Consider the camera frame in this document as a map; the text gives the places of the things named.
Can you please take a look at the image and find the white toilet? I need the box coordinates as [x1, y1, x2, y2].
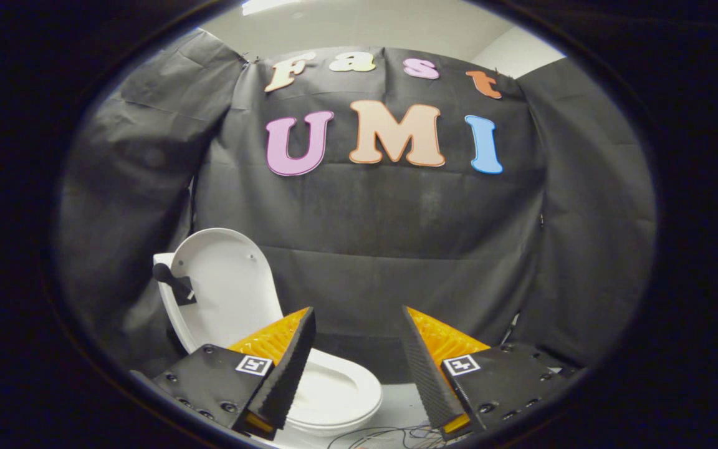
[153, 252, 384, 438]

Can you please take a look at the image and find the white toilet lid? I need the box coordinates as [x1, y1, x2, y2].
[169, 227, 286, 352]

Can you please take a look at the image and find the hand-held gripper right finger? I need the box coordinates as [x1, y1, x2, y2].
[401, 306, 579, 442]

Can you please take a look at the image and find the tangle of thin cables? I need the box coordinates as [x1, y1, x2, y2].
[327, 425, 454, 449]

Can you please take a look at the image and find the black backdrop cloth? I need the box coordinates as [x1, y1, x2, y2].
[54, 28, 658, 376]

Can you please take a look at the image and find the black knob handle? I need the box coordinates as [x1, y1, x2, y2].
[151, 262, 198, 307]

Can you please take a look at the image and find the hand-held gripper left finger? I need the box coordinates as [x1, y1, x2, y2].
[152, 306, 317, 442]

